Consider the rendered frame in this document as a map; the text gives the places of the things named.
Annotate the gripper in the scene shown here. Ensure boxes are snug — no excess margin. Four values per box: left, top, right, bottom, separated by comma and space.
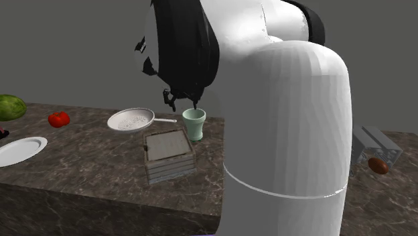
163, 86, 205, 113

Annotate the pale green cup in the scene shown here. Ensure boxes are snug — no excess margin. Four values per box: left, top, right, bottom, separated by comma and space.
182, 108, 207, 142

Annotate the grey wooden slatted box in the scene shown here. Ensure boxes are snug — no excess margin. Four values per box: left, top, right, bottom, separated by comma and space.
143, 128, 198, 185

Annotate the red tomato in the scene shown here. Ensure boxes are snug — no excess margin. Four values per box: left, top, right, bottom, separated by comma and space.
48, 111, 71, 129

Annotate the white plate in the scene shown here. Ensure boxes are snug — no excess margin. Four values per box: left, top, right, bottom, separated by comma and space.
0, 136, 48, 168

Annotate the green watermelon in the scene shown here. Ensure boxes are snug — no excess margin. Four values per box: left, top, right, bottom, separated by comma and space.
0, 94, 28, 122

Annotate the brown egg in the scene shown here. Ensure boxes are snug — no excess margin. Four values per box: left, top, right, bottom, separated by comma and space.
367, 157, 390, 176

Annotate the white perforated pan with handle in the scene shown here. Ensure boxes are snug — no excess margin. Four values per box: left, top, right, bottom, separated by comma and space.
107, 107, 178, 133

